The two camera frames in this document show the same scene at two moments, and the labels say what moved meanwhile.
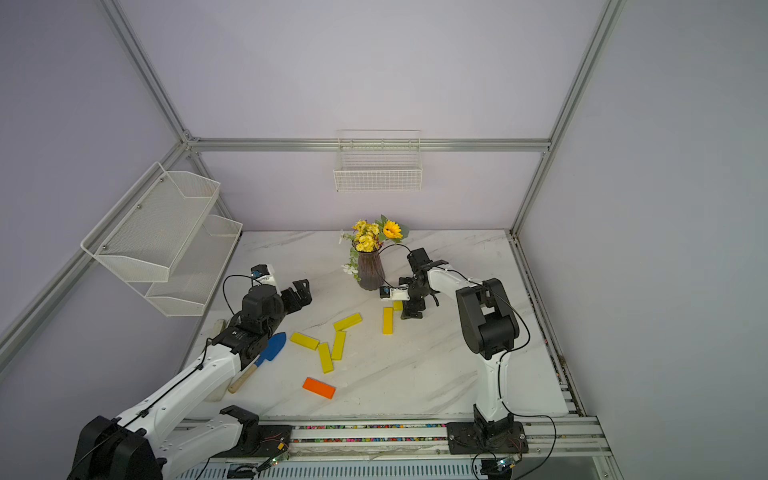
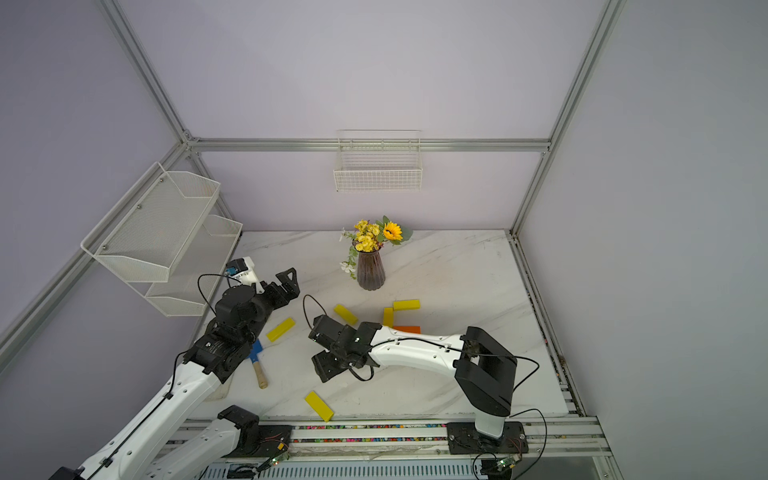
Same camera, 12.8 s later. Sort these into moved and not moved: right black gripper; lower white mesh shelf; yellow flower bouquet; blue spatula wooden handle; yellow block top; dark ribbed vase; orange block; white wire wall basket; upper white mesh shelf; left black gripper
Moved: right black gripper; orange block; blue spatula wooden handle; yellow block top; left black gripper
Not moved: dark ribbed vase; lower white mesh shelf; white wire wall basket; upper white mesh shelf; yellow flower bouquet
